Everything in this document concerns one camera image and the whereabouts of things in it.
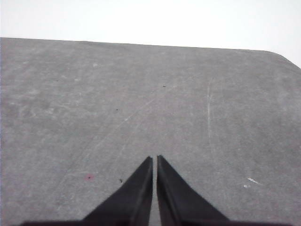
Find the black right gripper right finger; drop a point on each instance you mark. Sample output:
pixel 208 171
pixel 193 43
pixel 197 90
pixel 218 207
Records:
pixel 178 202

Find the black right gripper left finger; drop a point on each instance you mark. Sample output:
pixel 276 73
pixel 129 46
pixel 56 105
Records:
pixel 131 202

